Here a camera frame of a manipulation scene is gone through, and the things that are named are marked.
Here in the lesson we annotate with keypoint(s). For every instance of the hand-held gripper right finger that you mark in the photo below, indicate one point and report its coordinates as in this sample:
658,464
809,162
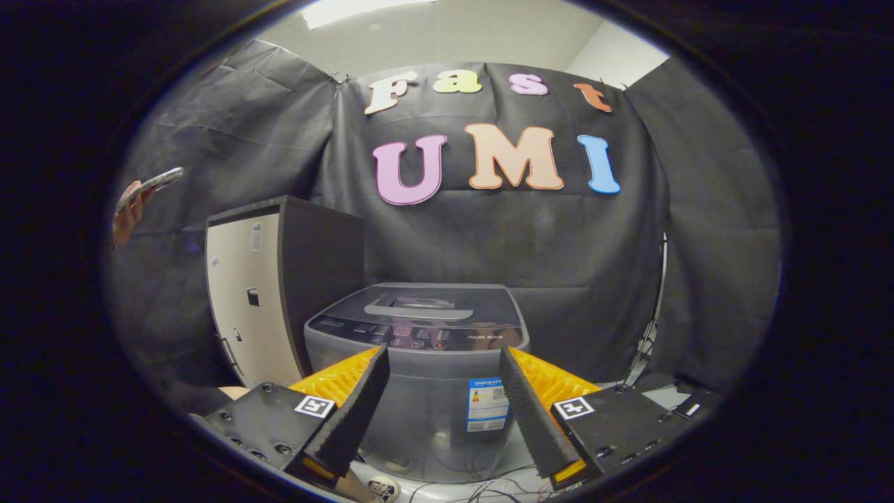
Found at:
534,419

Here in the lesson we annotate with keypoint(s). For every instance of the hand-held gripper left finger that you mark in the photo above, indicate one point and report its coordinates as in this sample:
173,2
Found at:
353,419

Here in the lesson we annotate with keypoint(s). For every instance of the grey washing machine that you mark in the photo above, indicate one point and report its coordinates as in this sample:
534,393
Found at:
433,405

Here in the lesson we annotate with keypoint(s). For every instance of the dark washing machine lid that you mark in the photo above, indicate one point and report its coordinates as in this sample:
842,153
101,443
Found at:
489,307

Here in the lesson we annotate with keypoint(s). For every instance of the black light stand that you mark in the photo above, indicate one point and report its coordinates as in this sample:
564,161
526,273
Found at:
649,335

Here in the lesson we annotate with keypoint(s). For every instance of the black box with white label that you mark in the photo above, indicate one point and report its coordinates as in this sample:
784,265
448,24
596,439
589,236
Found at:
693,405

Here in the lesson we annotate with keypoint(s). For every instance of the beige cabinet with dark sides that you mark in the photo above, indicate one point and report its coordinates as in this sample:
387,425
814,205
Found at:
321,258

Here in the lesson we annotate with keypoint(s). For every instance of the black backdrop cloth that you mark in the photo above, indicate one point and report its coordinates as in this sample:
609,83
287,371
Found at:
559,244

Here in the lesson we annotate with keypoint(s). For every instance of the smartphone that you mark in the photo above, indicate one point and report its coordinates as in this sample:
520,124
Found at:
157,181

